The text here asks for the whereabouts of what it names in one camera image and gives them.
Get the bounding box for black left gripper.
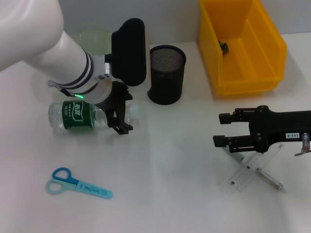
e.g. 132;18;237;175
97;81;134;135

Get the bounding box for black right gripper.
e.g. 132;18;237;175
212;105;311;154

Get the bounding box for clear green-label water bottle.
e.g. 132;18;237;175
48;100;139;135

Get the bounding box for blue capped scissors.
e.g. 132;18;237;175
47;167;114;200

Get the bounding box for green plastic scrap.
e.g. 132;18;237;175
218;40;230;53

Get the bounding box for transparent plastic ruler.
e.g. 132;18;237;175
228;143;285;193

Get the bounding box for black mesh pen holder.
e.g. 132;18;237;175
147;45;187;105

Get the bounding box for grey clear pen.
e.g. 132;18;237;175
225;147;284;191

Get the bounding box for green glass fruit plate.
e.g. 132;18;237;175
31;29;141;99

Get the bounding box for yellow plastic bin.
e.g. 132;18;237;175
198;0;287;96

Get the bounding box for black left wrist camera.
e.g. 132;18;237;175
111;18;148;87

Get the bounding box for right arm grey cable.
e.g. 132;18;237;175
294;133;311;156

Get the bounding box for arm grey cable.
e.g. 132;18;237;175
294;133;311;156
48;80;73;98

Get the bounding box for left arm grey cable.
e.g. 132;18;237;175
48;80;73;98

